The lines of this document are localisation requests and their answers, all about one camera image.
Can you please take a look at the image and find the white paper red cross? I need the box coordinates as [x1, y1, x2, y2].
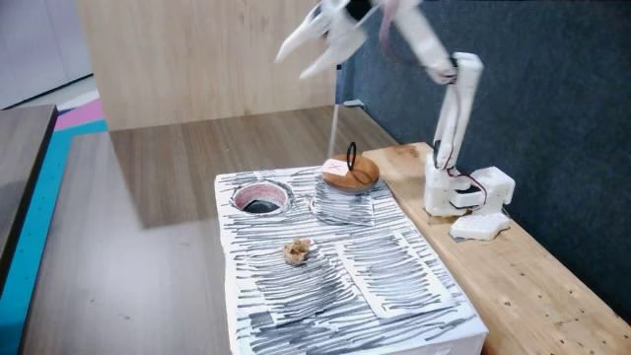
[320, 158, 350, 178]

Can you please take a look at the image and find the round wooden lid black loop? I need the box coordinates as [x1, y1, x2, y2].
[320, 141, 381, 193]

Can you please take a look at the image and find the brown debris clump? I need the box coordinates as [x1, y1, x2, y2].
[282, 238, 313, 267]

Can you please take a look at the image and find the scribbled paper sheet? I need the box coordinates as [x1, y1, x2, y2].
[236, 241, 371, 326]
[310, 189, 376, 227]
[334, 229, 457, 320]

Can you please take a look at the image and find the grey felt partition panel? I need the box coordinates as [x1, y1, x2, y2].
[334, 0, 631, 324]

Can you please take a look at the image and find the white box with black scribbles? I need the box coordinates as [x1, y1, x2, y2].
[213, 165, 489, 355]

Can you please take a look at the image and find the light wooden beam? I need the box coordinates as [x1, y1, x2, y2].
[362, 142, 631, 355]

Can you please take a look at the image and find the red black servo cable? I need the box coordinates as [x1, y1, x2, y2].
[378, 0, 396, 56]
[433, 140, 489, 206]

